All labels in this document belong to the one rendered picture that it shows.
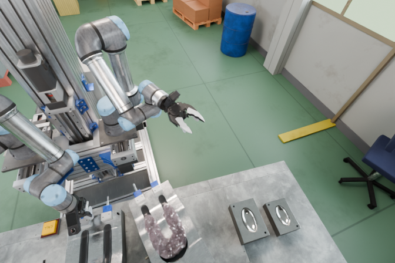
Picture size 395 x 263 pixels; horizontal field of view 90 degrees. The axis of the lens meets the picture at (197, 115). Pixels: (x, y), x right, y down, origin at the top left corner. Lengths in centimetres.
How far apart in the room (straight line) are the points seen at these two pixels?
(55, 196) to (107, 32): 70
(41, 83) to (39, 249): 86
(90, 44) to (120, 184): 144
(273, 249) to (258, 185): 35
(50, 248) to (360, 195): 272
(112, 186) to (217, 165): 111
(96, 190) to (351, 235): 241
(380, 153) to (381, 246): 84
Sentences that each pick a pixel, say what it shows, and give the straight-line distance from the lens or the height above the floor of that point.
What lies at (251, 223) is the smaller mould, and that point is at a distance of 130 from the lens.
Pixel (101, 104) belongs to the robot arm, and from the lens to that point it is 122.
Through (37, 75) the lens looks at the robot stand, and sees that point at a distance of 119.
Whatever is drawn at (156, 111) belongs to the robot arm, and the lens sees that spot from 100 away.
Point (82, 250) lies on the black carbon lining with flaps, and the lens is 130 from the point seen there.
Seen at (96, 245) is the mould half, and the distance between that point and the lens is 128.
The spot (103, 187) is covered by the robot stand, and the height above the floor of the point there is 21.
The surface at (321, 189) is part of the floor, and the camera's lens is 264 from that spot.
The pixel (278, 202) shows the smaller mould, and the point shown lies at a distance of 138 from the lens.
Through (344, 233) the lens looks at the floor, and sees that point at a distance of 256.
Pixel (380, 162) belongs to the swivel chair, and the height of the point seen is 50.
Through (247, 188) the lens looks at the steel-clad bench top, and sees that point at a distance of 141.
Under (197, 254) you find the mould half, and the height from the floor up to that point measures 91.
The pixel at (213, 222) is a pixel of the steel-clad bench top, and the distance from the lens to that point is 131.
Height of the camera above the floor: 207
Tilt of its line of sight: 49 degrees down
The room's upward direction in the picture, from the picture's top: 4 degrees clockwise
